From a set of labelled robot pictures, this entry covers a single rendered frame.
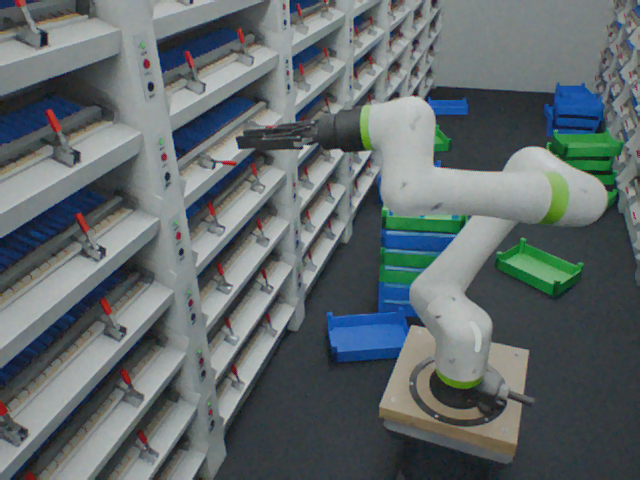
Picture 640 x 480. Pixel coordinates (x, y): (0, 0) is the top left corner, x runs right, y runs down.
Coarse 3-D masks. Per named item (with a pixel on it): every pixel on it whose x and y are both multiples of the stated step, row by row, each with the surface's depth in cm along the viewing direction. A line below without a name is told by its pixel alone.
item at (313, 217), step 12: (336, 180) 258; (348, 180) 258; (324, 192) 249; (336, 192) 254; (312, 204) 236; (324, 204) 243; (336, 204) 251; (300, 216) 226; (312, 216) 232; (324, 216) 236; (312, 228) 223; (312, 240) 226
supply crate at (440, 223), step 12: (384, 216) 204; (396, 216) 204; (408, 216) 214; (432, 216) 214; (444, 216) 213; (384, 228) 207; (396, 228) 206; (408, 228) 205; (420, 228) 204; (432, 228) 204; (444, 228) 203; (456, 228) 202
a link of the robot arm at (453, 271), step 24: (528, 168) 134; (552, 168) 129; (480, 216) 142; (456, 240) 146; (480, 240) 141; (432, 264) 149; (456, 264) 144; (480, 264) 144; (432, 288) 145; (456, 288) 144
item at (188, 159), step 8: (256, 104) 169; (264, 104) 171; (248, 112) 164; (256, 112) 167; (240, 120) 158; (256, 120) 164; (224, 128) 152; (232, 128) 153; (216, 136) 147; (224, 136) 150; (208, 144) 143; (216, 144) 147; (192, 152) 138; (200, 152) 139; (184, 160) 134; (192, 160) 137; (184, 168) 134
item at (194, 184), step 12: (252, 84) 173; (252, 96) 175; (264, 96) 173; (276, 96) 172; (276, 108) 174; (192, 120) 155; (264, 120) 168; (276, 120) 171; (240, 132) 158; (228, 144) 151; (216, 156) 144; (228, 156) 146; (240, 156) 152; (192, 168) 137; (204, 168) 138; (216, 168) 140; (228, 168) 147; (180, 180) 124; (192, 180) 133; (204, 180) 134; (216, 180) 142; (192, 192) 130; (204, 192) 138
